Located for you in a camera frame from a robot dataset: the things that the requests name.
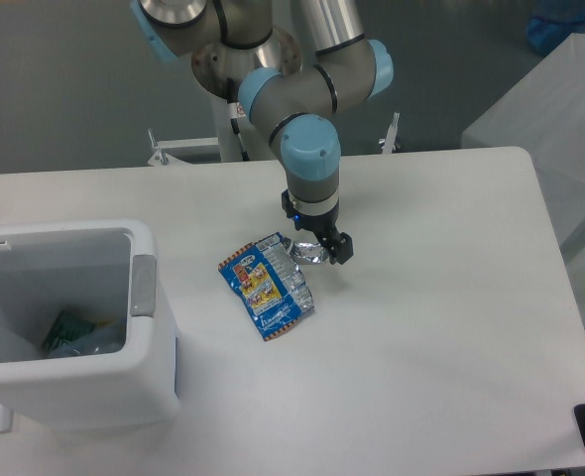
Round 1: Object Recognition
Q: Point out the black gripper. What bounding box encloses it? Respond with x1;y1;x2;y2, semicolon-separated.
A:
282;189;354;265

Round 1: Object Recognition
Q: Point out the blue foil snack wrapper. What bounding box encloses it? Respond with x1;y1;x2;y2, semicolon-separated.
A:
218;232;329;341

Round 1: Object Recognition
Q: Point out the clear crushed plastic bottle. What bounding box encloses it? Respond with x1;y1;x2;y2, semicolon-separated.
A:
47;323;127;359

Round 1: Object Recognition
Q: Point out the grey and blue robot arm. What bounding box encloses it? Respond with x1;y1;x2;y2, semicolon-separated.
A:
131;1;394;264

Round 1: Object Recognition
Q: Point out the white plastic trash can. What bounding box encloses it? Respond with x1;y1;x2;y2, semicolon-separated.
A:
0;218;180;429

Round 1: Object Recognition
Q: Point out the green packet in bin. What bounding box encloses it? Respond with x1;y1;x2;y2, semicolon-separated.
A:
41;311;95;353

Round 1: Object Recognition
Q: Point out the blue cloth item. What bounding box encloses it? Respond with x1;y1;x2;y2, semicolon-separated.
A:
525;0;585;57

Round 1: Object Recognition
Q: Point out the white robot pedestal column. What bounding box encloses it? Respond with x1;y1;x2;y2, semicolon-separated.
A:
210;95;276;162

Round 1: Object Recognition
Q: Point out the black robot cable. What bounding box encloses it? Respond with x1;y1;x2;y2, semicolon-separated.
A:
225;77;251;163

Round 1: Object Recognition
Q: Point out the white pedestal base frame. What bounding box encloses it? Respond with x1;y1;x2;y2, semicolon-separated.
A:
146;111;402;168

